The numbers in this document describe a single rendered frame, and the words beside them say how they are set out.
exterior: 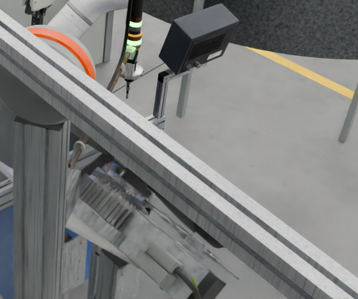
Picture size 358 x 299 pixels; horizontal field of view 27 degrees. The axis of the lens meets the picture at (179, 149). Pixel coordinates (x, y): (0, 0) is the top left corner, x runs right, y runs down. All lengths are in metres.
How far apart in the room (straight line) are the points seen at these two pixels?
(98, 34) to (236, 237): 3.93
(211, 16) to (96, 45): 1.95
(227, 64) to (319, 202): 1.34
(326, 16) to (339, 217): 1.05
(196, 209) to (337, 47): 3.38
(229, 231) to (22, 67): 0.36
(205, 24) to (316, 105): 2.09
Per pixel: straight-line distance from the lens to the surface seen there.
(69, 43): 1.17
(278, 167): 4.16
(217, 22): 2.79
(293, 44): 4.06
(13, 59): 0.98
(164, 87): 2.80
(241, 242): 0.76
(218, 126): 4.36
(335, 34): 4.07
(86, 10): 2.73
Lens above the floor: 2.55
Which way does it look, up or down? 38 degrees down
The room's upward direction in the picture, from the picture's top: 10 degrees clockwise
